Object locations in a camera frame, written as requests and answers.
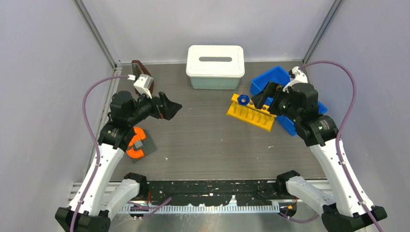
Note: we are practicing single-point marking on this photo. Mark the white plastic bin lid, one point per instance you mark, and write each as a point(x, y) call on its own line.
point(215, 61)

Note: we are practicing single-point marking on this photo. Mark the grey brick plate orange piece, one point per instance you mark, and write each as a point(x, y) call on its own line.
point(141, 145)

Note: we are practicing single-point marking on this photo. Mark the blue divided plastic tray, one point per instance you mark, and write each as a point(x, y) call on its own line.
point(272, 80)

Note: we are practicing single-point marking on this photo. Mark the brown wooden metronome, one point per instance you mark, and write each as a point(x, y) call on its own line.
point(137, 69)

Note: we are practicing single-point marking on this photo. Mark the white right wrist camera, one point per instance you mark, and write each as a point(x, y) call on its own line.
point(296, 76)

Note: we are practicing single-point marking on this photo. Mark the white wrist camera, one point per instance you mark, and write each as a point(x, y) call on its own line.
point(296, 76)
point(142, 84)

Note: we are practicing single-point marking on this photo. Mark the mint green plastic bin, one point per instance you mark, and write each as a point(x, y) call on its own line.
point(215, 83)

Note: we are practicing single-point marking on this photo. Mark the yellow test tube rack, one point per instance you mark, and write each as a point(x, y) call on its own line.
point(260, 118)

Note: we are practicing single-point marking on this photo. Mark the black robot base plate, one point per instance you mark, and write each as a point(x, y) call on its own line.
point(212, 196)

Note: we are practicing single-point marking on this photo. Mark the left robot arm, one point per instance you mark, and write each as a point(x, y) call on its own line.
point(91, 210)

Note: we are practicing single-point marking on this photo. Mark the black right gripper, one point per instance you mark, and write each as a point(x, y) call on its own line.
point(271, 90)

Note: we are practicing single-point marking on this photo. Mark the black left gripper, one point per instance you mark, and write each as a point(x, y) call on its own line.
point(167, 110)

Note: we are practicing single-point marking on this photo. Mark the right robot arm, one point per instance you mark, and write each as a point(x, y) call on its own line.
point(348, 208)

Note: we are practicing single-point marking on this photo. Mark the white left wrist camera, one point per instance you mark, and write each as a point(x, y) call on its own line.
point(142, 84)

